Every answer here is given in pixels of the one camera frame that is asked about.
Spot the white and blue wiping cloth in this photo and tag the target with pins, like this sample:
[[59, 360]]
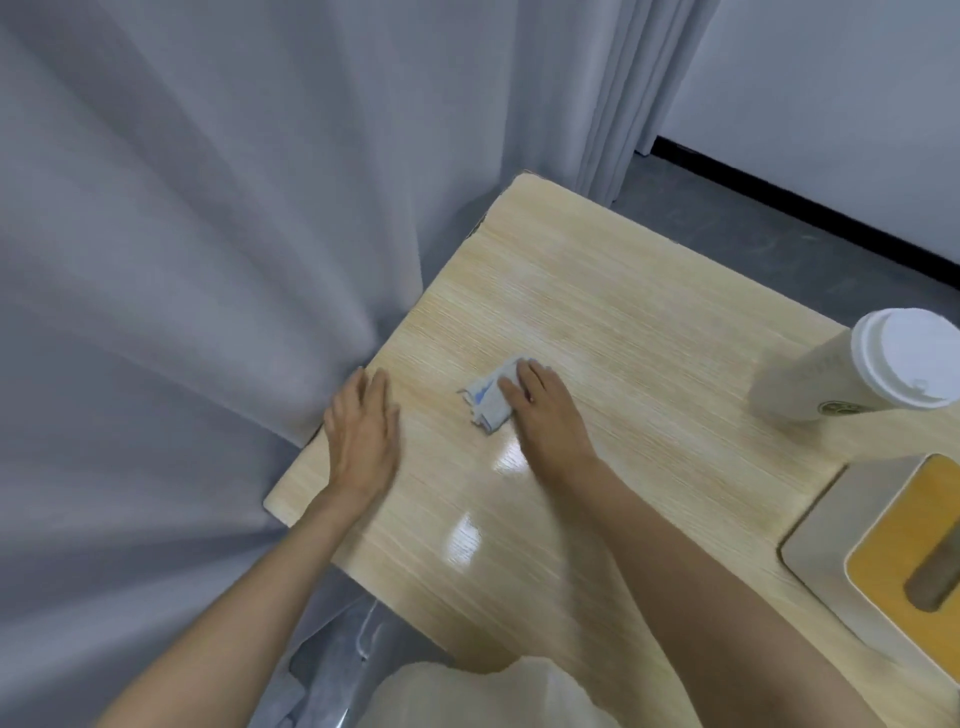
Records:
[[487, 401]]

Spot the person's right hand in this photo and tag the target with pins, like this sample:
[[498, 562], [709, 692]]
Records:
[[551, 424]]

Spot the person's left forearm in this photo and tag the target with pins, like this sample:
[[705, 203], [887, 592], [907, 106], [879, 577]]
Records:
[[247, 607]]

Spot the person's right fingers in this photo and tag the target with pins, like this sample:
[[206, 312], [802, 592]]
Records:
[[525, 381]]

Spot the white lidded paper cup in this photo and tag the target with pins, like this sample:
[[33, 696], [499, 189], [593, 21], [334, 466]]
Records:
[[840, 375]]

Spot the black baseboard strip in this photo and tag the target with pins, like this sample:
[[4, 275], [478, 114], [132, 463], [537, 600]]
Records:
[[802, 202]]

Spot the person's left fingers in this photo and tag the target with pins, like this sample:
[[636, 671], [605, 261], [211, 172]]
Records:
[[369, 390]]

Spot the person's left hand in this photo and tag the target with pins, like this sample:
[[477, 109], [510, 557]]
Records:
[[364, 442]]

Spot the white tissue box wooden lid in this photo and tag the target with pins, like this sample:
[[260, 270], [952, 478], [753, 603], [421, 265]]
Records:
[[885, 555]]

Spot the person's right forearm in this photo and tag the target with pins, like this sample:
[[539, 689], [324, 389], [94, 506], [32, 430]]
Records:
[[675, 592]]

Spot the white plastic bag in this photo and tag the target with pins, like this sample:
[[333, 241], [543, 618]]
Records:
[[487, 694]]

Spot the grey curtain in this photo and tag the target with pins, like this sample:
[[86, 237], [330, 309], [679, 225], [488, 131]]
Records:
[[225, 262]]

